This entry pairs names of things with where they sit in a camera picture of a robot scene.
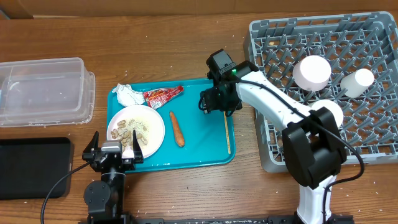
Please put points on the cardboard backdrop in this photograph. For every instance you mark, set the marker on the cardboard backdrop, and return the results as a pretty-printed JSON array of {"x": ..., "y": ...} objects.
[{"x": 28, "y": 9}]

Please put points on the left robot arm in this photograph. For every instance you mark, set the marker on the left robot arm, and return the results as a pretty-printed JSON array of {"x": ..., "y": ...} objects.
[{"x": 105, "y": 197}]

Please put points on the clear plastic bin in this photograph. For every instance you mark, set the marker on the clear plastic bin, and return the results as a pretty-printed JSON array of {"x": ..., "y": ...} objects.
[{"x": 46, "y": 92}]

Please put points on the grey dish rack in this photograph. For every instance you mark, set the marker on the grey dish rack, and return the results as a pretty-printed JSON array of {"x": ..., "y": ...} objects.
[{"x": 348, "y": 42}]

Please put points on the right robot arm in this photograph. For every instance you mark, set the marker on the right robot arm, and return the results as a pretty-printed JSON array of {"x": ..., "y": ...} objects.
[{"x": 313, "y": 149}]

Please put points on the teal plastic tray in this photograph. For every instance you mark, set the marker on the teal plastic tray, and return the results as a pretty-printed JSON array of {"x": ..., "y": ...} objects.
[{"x": 204, "y": 134}]

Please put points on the white plate with food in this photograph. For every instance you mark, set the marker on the white plate with food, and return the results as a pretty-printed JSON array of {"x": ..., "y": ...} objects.
[{"x": 150, "y": 118}]

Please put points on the wooden chopstick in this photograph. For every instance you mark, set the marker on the wooden chopstick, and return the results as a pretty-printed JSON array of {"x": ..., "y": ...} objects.
[{"x": 227, "y": 132}]

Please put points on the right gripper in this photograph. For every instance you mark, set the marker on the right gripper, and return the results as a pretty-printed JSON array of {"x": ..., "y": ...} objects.
[{"x": 211, "y": 103}]

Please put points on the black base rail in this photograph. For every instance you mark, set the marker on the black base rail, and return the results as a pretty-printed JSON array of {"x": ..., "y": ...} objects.
[{"x": 284, "y": 219}]

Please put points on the orange carrot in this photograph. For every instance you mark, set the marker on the orange carrot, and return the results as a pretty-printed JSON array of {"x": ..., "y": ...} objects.
[{"x": 179, "y": 139}]

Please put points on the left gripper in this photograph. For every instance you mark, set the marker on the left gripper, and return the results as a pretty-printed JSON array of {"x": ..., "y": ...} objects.
[{"x": 127, "y": 165}]

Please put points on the peanuts and rice scraps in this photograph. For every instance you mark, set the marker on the peanuts and rice scraps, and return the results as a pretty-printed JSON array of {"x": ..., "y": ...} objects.
[{"x": 124, "y": 132}]

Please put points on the crumpled white tissue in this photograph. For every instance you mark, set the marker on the crumpled white tissue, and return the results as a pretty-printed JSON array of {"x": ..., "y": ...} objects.
[{"x": 126, "y": 96}]

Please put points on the black plastic bin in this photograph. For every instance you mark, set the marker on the black plastic bin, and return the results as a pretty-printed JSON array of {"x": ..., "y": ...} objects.
[{"x": 31, "y": 167}]

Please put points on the white saucer bowl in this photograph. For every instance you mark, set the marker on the white saucer bowl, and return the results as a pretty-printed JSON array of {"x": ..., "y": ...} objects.
[{"x": 332, "y": 106}]

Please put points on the white cup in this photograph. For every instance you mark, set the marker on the white cup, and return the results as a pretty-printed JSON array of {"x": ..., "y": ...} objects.
[{"x": 357, "y": 82}]

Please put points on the red snack wrapper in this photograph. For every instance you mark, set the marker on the red snack wrapper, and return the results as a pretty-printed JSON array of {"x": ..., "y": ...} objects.
[{"x": 159, "y": 97}]

